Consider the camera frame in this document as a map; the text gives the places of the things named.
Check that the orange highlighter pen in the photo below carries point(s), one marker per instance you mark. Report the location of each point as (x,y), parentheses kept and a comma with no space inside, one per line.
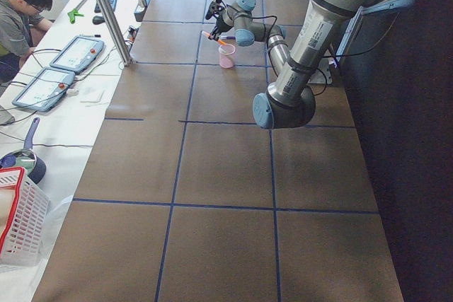
(206,34)

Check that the pink mesh pen holder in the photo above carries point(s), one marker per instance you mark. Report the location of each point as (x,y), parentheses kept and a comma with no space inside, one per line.
(226,61)

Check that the black computer mouse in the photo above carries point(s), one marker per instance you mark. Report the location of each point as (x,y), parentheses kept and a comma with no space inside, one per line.
(97,20)

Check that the far teach pendant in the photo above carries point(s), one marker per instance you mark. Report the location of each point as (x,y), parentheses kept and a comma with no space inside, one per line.
(78,54)

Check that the teach pendant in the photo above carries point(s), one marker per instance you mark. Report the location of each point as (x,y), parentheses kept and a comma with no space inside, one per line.
(78,54)
(45,90)

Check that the white folded cloth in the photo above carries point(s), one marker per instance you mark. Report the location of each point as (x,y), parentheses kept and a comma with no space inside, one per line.
(92,95)

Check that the near teach pendant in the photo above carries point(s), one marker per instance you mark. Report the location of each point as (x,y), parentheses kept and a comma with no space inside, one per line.
(45,90)

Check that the seated person grey shirt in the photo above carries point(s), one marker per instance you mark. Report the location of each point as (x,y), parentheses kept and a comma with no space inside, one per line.
(18,19)

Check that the blue saucepan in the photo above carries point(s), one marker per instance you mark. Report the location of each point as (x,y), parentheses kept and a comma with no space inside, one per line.
(26,158)

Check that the white red plastic basket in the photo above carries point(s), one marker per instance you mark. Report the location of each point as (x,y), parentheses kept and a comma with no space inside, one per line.
(23,211)

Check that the white camera pole with base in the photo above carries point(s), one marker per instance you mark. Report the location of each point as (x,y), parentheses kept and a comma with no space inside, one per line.
(323,75)

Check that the aluminium frame post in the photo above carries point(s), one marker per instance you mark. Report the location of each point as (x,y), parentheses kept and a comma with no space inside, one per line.
(115,32)

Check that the green handled grabber tool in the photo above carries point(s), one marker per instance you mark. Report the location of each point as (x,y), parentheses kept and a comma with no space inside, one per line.
(75,12)

